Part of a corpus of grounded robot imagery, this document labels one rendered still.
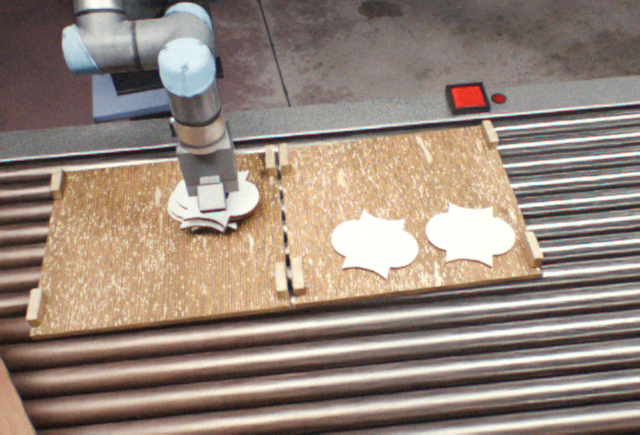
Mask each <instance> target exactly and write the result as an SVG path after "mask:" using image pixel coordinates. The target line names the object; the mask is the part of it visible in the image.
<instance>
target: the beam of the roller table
mask: <svg viewBox="0 0 640 435"><path fill-rule="evenodd" d="M486 93H487V96H488V98H489V102H490V105H491V109H490V112H485V113H473V114H461V116H452V112H451V109H450V106H449V102H448V98H447V95H446V93H438V94H427V95H415V96H403V97H390V98H379V100H367V101H355V102H343V103H332V104H319V105H307V106H295V107H284V108H272V109H260V110H247V111H235V112H224V118H225V121H229V124H230V129H231V135H232V141H233V146H242V144H254V143H264V142H276V141H288V140H300V139H311V138H323V137H335V136H347V135H358V134H370V133H382V132H394V131H405V130H417V128H429V127H441V126H452V125H464V124H476V123H482V121H490V122H500V121H511V120H523V119H535V118H547V116H559V115H569V114H581V113H593V112H605V111H617V110H628V109H640V75H631V77H618V78H606V79H594V80H582V81H570V82H559V83H546V84H534V85H522V86H510V88H499V89H487V90H486ZM495 93H500V94H503V95H505V96H506V98H507V99H506V102H505V103H504V104H495V103H493V102H492V100H491V96H492V95H493V94H495ZM169 122H170V118H164V119H152V120H140V121H128V122H116V123H104V124H92V125H80V126H68V127H56V128H44V129H33V130H20V131H8V132H0V167H6V166H17V165H29V164H41V162H53V161H65V160H77V159H89V158H100V157H112V156H124V155H136V154H148V153H159V152H171V151H177V143H172V139H171V129H170V126H169Z"/></svg>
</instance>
